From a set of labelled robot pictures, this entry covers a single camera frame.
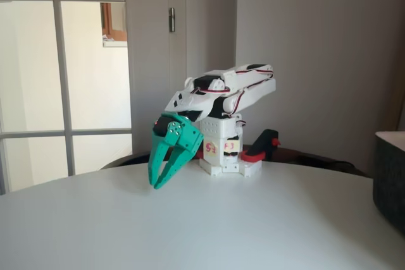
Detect dark grey felt basket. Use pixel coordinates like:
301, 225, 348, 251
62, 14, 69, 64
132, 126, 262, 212
372, 130, 405, 236

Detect brown wooden window frame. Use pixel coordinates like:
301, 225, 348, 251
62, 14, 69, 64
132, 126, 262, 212
99, 0, 128, 49

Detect dark brown curved furniture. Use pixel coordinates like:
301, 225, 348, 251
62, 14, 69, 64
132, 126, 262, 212
100, 147, 371, 180

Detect white glazed door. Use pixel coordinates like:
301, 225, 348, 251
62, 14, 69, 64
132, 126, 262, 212
0, 0, 133, 195

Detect yellow sticker pink F5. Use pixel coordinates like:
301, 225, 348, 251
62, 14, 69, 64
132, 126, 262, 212
203, 138, 220, 157

